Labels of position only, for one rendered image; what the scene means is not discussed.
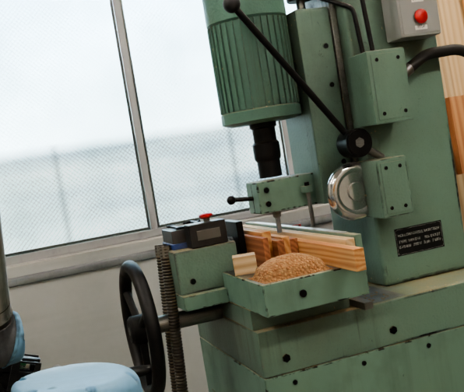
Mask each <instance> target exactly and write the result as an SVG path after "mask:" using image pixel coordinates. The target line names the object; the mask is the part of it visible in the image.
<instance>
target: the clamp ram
mask: <svg viewBox="0 0 464 392"><path fill-rule="evenodd" d="M225 223H226V228H227V237H228V239H229V240H233V241H235V243H236V248H237V254H246V253H247V247H246V243H245V238H244V229H243V224H242V221H237V220H229V219H228V220H225Z"/></svg>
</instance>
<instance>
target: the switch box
mask: <svg viewBox="0 0 464 392"><path fill-rule="evenodd" d="M381 5H382V11H383V16H384V21H385V32H386V37H387V42H388V43H395V42H401V41H408V40H419V39H426V38H428V37H432V36H435V35H438V34H439V33H441V26H440V20H439V15H438V4H437V0H424V1H423V2H411V0H381ZM418 9H424V10H426V12H427V15H428V17H427V21H426V22H425V23H418V22H417V21H416V20H415V17H414V15H415V12H416V11H417V10H418ZM426 24H427V29H423V30H416V29H415V26H419V25H426Z"/></svg>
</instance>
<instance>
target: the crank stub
mask: <svg viewBox="0 0 464 392"><path fill-rule="evenodd" d="M129 368H130V369H132V370H133V371H134V372H135V373H136V374H137V375H138V377H142V376H145V375H148V374H150V373H152V368H151V365H143V366H133V367H129Z"/></svg>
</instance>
